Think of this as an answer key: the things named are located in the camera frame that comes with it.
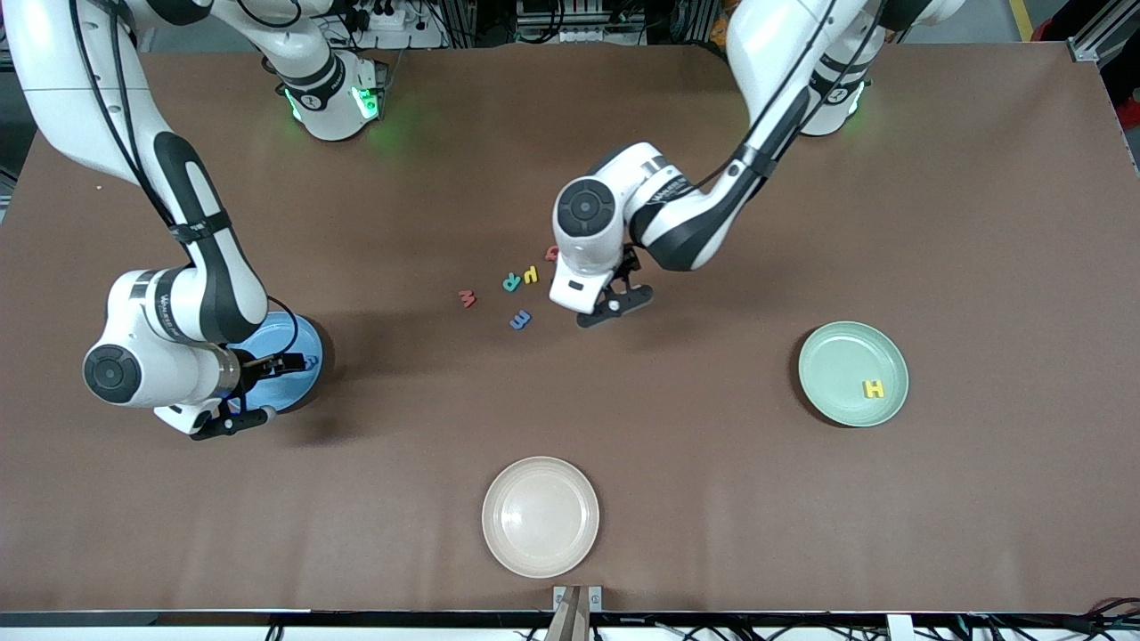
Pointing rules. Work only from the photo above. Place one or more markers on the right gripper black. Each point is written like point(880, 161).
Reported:
point(264, 365)

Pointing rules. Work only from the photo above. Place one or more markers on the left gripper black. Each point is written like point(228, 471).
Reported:
point(631, 263)

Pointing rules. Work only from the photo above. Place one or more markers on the teal letter R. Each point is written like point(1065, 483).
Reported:
point(511, 284)

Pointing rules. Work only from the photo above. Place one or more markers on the yellow letter H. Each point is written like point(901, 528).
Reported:
point(874, 389)

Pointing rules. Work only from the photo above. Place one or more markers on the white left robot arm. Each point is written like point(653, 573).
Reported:
point(695, 223)

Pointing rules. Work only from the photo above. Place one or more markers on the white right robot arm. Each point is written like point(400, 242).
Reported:
point(205, 267)

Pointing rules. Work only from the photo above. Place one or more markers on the blue lowercase letter m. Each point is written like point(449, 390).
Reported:
point(520, 320)

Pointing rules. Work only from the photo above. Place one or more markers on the blue plate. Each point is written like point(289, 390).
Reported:
point(303, 390)

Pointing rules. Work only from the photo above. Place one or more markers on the brown table cover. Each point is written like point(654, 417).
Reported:
point(677, 427)

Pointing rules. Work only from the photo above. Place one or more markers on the beige plate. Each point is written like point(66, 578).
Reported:
point(541, 516)

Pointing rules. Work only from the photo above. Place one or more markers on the light green plate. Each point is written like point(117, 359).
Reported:
point(837, 365)

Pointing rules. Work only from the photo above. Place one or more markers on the black equipment rack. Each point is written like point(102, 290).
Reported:
point(579, 13)

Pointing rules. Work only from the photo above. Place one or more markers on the orange snack packets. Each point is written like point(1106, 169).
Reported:
point(720, 34)

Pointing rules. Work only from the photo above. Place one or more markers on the white power strip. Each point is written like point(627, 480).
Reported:
point(392, 22)

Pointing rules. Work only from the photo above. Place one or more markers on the tan mounting pole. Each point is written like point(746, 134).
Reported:
point(570, 623)

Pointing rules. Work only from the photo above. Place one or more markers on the metal bracket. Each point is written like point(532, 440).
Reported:
point(558, 596)

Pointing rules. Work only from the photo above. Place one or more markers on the aluminium frame profile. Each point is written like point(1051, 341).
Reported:
point(1087, 49)

